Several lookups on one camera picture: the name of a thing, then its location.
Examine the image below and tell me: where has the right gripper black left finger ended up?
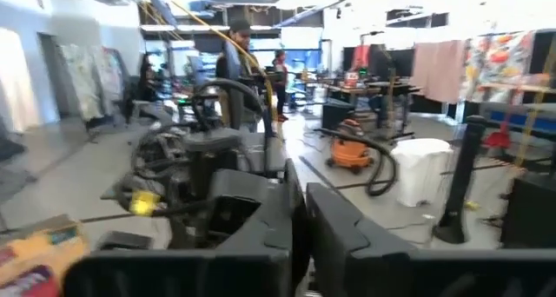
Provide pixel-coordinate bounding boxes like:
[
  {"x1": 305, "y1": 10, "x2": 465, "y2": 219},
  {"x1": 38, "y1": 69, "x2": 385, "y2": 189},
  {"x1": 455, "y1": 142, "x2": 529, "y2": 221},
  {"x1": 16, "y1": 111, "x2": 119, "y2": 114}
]
[{"x1": 63, "y1": 181, "x2": 312, "y2": 297}]

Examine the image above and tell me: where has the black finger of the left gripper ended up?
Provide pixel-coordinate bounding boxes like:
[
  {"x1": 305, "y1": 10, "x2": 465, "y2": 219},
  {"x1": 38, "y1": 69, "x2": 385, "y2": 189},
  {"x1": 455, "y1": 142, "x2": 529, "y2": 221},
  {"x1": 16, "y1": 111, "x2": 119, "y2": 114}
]
[
  {"x1": 202, "y1": 168, "x2": 280, "y2": 251},
  {"x1": 277, "y1": 157, "x2": 303, "y2": 186}
]

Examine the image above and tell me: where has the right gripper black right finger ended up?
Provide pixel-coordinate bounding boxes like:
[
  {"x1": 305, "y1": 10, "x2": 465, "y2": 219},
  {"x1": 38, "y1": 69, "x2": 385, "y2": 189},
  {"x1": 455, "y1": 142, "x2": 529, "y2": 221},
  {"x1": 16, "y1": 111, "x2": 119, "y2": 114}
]
[{"x1": 305, "y1": 182, "x2": 556, "y2": 297}]

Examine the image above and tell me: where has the yellow cereal box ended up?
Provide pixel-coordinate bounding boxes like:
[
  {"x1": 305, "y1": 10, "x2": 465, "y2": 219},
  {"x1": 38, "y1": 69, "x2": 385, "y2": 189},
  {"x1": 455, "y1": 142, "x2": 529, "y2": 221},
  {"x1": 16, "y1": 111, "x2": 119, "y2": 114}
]
[{"x1": 0, "y1": 214, "x2": 90, "y2": 297}]

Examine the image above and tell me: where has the orange shop vacuum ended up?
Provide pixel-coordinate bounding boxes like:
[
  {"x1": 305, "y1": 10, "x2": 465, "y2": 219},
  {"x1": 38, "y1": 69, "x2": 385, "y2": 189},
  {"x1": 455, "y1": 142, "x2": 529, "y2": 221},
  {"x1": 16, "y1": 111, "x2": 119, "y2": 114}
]
[
  {"x1": 325, "y1": 118, "x2": 375, "y2": 175},
  {"x1": 314, "y1": 127, "x2": 399, "y2": 198}
]

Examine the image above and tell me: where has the person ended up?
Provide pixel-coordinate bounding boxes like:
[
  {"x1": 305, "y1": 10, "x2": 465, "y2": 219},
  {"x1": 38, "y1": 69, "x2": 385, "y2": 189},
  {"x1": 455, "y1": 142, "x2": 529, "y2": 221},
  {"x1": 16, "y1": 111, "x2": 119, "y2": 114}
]
[
  {"x1": 215, "y1": 18, "x2": 262, "y2": 134},
  {"x1": 137, "y1": 53, "x2": 162, "y2": 103},
  {"x1": 271, "y1": 49, "x2": 290, "y2": 122}
]

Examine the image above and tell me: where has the white bagged trash bin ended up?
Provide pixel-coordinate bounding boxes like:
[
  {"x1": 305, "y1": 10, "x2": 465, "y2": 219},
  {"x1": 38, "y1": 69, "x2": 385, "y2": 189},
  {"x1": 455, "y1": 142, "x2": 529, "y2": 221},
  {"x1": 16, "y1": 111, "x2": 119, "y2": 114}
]
[{"x1": 390, "y1": 137, "x2": 455, "y2": 208}]

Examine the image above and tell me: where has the black toaster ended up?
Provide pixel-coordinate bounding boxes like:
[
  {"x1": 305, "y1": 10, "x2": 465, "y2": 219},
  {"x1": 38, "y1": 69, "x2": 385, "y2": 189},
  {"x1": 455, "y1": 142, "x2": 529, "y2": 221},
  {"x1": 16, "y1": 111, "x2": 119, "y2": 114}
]
[{"x1": 500, "y1": 172, "x2": 556, "y2": 249}]

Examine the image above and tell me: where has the pink hanging cloth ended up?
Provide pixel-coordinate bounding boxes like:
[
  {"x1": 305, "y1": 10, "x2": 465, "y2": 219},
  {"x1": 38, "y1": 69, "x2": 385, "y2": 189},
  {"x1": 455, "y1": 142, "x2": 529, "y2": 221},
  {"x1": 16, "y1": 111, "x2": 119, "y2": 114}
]
[{"x1": 409, "y1": 39, "x2": 468, "y2": 105}]

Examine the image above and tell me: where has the floral hanging cloth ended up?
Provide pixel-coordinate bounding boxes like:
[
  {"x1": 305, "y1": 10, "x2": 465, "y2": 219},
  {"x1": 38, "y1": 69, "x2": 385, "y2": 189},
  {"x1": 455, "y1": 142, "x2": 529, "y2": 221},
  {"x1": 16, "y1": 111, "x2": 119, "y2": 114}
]
[{"x1": 461, "y1": 29, "x2": 538, "y2": 105}]

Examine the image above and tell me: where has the black stanchion post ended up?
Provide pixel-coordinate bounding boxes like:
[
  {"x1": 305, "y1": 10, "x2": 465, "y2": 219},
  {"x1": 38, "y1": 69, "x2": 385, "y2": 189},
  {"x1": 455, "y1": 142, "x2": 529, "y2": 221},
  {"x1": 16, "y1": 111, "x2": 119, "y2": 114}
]
[{"x1": 433, "y1": 114, "x2": 488, "y2": 246}]

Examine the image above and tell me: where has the yellow hanging cable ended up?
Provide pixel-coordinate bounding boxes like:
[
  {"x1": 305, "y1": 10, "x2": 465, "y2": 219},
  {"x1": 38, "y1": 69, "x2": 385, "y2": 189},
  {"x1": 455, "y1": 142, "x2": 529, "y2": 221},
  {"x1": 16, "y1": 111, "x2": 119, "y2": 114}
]
[{"x1": 149, "y1": 0, "x2": 280, "y2": 121}]

